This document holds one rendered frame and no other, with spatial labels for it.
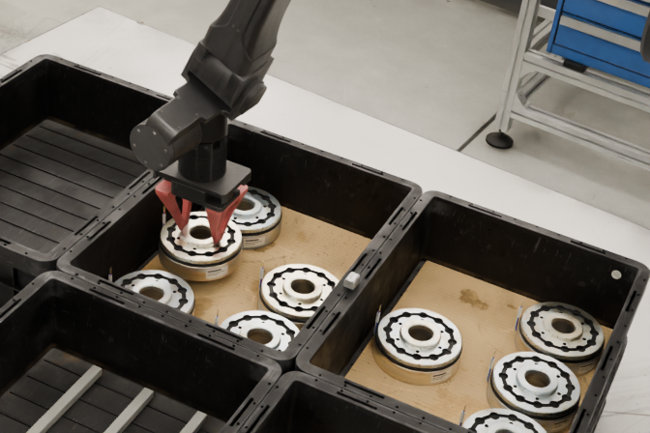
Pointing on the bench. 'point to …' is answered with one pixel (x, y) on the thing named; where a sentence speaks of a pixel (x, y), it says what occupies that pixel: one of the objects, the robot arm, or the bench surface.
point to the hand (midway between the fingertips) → (200, 229)
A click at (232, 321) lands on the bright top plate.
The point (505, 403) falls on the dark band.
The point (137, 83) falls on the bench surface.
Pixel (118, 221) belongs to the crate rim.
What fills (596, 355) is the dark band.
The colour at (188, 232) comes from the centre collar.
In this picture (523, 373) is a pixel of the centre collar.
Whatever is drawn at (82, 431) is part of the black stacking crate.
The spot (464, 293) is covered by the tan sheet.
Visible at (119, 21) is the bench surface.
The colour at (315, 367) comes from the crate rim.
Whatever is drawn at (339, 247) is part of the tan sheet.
